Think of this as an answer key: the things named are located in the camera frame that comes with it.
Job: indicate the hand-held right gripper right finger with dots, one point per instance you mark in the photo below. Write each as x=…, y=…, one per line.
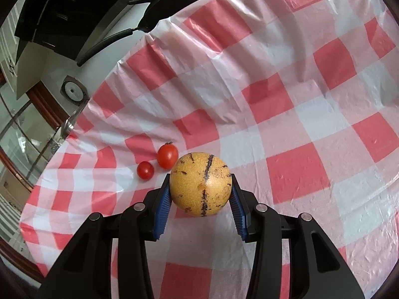
x=238, y=215

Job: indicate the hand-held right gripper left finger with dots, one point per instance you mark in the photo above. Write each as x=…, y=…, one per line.
x=162, y=211

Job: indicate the red cherry tomato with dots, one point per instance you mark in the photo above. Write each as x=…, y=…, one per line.
x=145, y=170
x=167, y=156

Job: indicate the yellow striped pepino melon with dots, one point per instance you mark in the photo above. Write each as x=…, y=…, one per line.
x=201, y=183

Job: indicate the red white checkered tablecloth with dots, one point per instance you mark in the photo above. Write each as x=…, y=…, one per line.
x=280, y=99

